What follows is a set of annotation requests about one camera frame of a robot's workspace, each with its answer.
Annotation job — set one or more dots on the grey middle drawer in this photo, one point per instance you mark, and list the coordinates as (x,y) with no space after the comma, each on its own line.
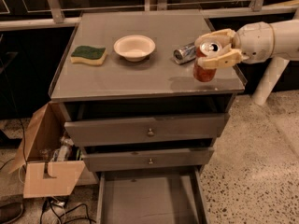
(117,161)

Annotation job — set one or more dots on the metal window railing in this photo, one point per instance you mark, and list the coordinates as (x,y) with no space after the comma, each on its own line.
(34,14)

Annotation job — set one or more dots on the green yellow sponge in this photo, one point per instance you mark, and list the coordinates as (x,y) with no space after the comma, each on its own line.
(88,55)

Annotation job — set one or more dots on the grey drawer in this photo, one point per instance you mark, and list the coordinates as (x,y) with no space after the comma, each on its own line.
(117,161)
(105,132)
(153,196)

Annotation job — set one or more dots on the plastic bottles in box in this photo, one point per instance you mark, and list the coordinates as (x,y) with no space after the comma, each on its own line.
(65,152)

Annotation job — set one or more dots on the white diagonal pole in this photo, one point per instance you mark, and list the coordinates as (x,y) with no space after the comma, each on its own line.
(269,78)

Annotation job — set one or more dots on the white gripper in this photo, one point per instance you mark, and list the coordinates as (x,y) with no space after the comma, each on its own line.
(254,42)

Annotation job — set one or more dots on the grey top drawer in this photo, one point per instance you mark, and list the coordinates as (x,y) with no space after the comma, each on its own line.
(105,132)

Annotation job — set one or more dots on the brown cardboard box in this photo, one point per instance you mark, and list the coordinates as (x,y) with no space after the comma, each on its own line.
(43,177)

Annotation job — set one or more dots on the red coke can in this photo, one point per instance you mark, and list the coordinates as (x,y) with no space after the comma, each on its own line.
(204,73)

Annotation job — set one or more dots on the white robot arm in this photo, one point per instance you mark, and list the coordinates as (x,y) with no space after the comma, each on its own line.
(252,43)

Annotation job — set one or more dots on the silver blue soda can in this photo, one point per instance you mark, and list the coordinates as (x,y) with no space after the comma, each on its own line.
(184,54)

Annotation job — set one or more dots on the grey bottom drawer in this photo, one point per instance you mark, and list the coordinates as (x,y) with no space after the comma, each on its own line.
(153,196)

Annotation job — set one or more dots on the white paper bowl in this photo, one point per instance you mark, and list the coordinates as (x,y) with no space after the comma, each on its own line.
(134,48)

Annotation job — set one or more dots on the grey drawer cabinet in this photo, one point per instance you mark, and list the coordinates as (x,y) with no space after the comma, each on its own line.
(154,87)

